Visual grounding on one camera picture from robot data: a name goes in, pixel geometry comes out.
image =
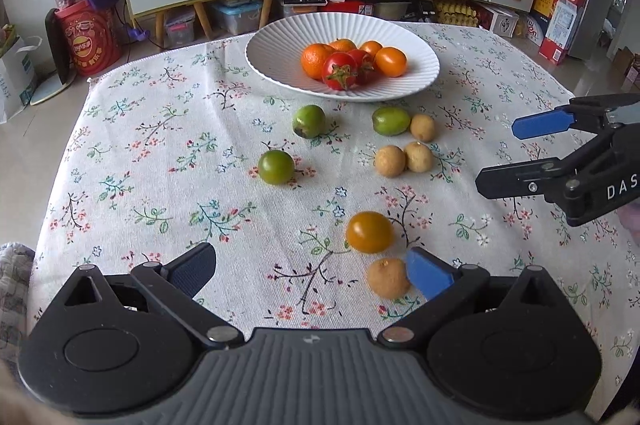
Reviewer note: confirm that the oval green jujube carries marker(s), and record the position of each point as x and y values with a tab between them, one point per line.
391	121

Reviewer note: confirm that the small mandarin orange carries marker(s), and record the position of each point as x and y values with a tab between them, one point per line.
342	45

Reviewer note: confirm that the orange cherry tomato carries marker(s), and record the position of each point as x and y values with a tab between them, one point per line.
371	48
391	61

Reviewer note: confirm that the large red tomato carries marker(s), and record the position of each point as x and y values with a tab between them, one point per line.
341	75

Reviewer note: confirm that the tall red white box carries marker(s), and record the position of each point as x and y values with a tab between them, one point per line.
560	30

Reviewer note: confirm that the grey checked quilt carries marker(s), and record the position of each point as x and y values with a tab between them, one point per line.
12	295

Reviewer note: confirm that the brown longan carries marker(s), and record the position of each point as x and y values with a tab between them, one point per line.
424	127
420	156
390	161
386	278

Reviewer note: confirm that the red carton box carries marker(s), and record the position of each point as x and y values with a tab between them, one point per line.
350	8

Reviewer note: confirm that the black panel on round base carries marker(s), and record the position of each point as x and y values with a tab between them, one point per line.
59	50

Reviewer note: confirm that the blue lid storage box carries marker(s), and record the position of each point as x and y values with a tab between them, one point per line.
237	19

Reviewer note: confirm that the green spotted jujube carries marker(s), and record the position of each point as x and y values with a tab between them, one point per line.
309	121

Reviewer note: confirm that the yellow tomato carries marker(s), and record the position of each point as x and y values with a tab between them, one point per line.
370	232

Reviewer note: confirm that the small red tomato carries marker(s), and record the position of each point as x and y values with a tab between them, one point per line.
366	67

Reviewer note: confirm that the white paper bag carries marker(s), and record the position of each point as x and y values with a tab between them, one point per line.
17	80

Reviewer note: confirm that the white ribbed plate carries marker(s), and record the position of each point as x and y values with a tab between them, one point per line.
280	55

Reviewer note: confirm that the black lid storage box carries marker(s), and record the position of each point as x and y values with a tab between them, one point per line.
302	7

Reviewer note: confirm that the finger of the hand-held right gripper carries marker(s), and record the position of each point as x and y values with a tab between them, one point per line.
542	125
520	180

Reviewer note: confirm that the floral tablecloth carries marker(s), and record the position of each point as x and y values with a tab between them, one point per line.
175	130

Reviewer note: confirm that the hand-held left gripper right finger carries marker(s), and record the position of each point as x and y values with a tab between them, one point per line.
430	275

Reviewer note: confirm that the small clear storage box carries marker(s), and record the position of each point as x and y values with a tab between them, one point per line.
180	29

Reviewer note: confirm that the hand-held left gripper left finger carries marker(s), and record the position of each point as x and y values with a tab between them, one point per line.
192	267

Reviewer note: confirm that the red snack bucket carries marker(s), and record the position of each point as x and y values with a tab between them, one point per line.
90	40

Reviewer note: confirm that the yellow egg tray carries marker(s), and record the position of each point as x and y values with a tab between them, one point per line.
457	12

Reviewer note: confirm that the round green tomato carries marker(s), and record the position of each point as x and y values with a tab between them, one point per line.
276	166

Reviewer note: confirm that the large mandarin orange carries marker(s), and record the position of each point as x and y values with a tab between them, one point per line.
314	61

